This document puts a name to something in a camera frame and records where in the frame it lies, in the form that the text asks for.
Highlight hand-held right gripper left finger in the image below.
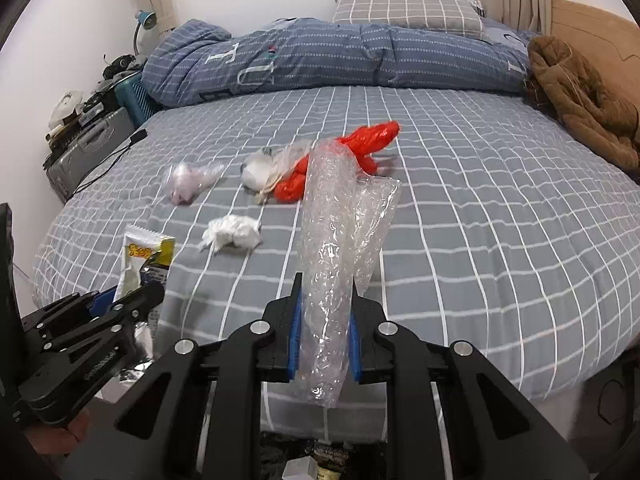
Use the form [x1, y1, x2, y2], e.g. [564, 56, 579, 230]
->
[62, 272, 304, 480]

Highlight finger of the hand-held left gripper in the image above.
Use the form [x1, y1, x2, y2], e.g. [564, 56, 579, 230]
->
[20, 291, 118, 336]
[42, 282, 166, 357]

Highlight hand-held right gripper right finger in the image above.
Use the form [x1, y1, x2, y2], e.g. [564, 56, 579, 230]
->
[348, 280, 591, 480]

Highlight yellow white snack packet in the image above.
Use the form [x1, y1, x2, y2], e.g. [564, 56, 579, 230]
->
[112, 225, 177, 311]

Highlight clear bubble wrap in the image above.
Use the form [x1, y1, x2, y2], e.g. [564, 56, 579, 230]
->
[297, 140, 402, 408]

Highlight white tissue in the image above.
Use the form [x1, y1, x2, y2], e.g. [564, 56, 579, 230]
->
[198, 214, 263, 253]

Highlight white cardboard box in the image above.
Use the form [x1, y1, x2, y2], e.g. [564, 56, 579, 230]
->
[282, 456, 319, 480]

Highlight clear bag with pink scraps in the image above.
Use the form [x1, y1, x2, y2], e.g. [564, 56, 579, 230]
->
[165, 161, 226, 206]

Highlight clear bag with white wad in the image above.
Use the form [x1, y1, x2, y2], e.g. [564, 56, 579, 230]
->
[241, 142, 313, 207]

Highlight red plastic bag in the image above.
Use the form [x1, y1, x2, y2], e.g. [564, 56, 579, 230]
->
[272, 121, 401, 204]

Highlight person's left hand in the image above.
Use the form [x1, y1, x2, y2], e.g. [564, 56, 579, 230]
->
[24, 407, 91, 457]

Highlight grey suitcase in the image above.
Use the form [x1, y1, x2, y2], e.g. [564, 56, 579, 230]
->
[46, 106, 136, 204]

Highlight grey checked bed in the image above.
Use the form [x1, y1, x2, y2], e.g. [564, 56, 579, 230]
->
[31, 85, 640, 403]

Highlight stack of dark boxes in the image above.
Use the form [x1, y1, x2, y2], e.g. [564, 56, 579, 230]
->
[45, 87, 123, 148]

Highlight white rounded appliance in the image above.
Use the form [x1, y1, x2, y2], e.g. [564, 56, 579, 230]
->
[50, 90, 86, 126]

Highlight teal suitcase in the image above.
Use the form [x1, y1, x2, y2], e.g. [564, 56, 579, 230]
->
[114, 71, 163, 126]

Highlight black tangled headphones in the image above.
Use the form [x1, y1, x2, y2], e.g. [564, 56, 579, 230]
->
[102, 55, 146, 81]

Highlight blue striped duvet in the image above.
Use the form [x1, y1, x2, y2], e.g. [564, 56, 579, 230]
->
[141, 17, 541, 107]

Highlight blue desk lamp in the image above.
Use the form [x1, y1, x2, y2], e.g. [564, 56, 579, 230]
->
[132, 9, 158, 58]

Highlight grey checked pillow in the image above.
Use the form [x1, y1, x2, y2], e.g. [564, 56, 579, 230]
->
[332, 0, 485, 38]

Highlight brown padded jacket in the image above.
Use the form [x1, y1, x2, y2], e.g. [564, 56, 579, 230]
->
[524, 35, 640, 171]

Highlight wooden headboard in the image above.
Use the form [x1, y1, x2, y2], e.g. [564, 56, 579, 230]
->
[550, 0, 640, 111]

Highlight black charger cable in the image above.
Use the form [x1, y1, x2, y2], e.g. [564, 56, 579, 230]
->
[72, 129, 148, 198]

